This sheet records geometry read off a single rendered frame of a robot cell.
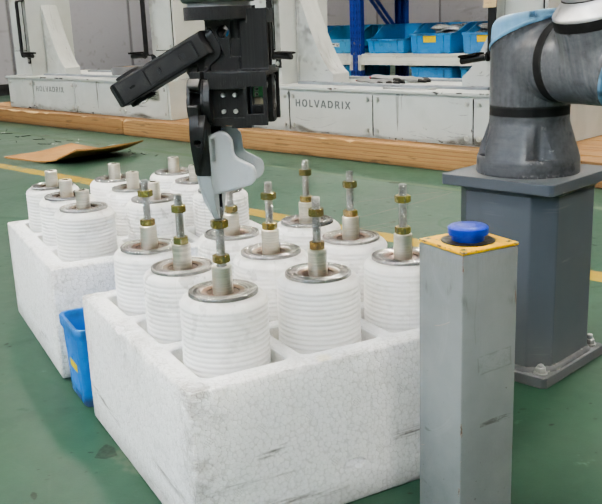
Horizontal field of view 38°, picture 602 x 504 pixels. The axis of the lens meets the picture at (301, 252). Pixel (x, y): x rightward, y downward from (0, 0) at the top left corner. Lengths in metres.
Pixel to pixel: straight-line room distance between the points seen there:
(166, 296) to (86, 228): 0.41
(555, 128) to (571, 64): 0.13
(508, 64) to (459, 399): 0.57
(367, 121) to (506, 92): 2.11
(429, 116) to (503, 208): 1.92
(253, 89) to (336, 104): 2.61
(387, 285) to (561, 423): 0.34
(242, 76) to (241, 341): 0.27
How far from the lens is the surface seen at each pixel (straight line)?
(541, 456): 1.14
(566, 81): 1.22
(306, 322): 0.96
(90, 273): 1.39
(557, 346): 1.35
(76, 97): 4.98
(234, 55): 0.88
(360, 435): 1.00
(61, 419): 1.29
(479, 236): 0.86
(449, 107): 3.14
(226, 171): 0.88
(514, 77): 1.29
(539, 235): 1.28
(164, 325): 1.03
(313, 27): 3.80
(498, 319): 0.88
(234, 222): 1.18
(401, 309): 1.02
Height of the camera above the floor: 0.53
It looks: 15 degrees down
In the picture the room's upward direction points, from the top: 2 degrees counter-clockwise
